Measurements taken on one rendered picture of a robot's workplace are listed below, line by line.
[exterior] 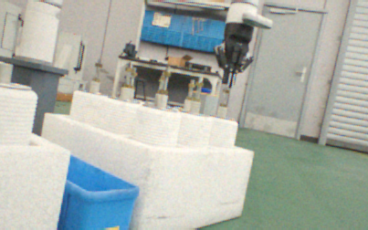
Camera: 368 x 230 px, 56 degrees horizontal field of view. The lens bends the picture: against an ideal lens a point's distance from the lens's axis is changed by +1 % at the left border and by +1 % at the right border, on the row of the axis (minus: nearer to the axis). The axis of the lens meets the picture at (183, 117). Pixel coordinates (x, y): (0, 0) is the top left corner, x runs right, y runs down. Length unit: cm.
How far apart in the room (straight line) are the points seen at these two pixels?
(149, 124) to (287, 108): 525
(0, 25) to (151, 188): 290
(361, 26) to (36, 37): 552
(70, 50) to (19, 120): 402
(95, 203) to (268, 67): 546
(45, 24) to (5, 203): 69
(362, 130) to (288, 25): 204
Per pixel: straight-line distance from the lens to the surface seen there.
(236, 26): 89
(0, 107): 48
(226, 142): 87
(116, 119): 76
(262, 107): 584
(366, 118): 605
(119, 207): 58
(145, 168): 63
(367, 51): 612
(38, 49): 108
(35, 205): 50
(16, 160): 47
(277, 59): 592
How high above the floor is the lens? 28
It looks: 3 degrees down
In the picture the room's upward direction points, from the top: 11 degrees clockwise
